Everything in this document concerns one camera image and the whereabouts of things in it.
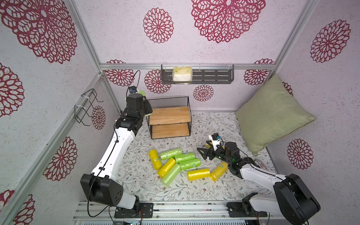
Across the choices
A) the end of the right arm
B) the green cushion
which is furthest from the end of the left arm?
the green cushion

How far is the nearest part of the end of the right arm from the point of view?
663 millimetres

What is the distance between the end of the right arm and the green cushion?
0.30 metres
